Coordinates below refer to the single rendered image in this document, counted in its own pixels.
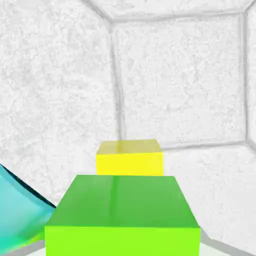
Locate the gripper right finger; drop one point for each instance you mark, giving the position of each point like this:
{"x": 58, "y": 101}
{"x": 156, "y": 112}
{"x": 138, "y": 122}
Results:
{"x": 210, "y": 249}

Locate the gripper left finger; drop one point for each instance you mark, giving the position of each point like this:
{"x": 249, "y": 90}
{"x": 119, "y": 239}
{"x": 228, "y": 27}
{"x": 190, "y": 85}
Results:
{"x": 32, "y": 251}

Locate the small green cube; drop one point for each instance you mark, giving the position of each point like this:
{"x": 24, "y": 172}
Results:
{"x": 122, "y": 220}

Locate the small yellow cube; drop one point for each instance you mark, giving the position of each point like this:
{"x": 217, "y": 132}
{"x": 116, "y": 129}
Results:
{"x": 129, "y": 163}

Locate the large cyan box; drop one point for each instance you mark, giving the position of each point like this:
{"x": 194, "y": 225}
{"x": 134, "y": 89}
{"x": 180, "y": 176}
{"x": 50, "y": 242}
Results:
{"x": 18, "y": 210}

